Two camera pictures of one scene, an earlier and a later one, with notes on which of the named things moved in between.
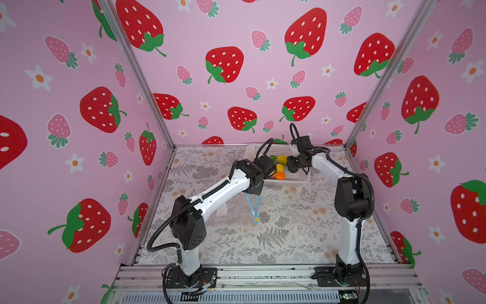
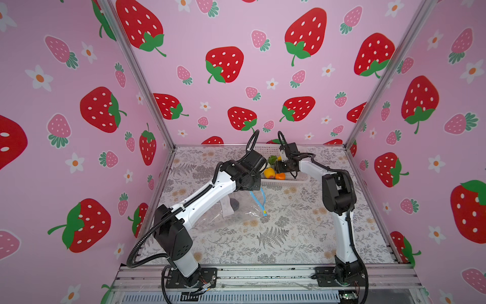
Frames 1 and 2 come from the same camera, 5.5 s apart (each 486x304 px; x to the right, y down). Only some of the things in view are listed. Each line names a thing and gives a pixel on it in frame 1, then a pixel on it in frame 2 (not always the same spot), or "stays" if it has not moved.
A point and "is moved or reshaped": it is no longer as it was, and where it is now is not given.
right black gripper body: (300, 161) -> (284, 165)
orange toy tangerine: (280, 175) stays
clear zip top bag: (244, 206) is moved or reshaped
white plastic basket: (279, 152) stays
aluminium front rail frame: (150, 278) stays
